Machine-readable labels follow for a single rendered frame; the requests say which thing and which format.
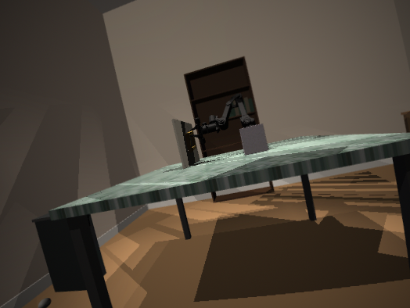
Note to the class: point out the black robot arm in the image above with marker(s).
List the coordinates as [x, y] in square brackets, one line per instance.
[222, 122]

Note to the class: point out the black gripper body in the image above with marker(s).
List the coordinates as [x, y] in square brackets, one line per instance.
[202, 130]

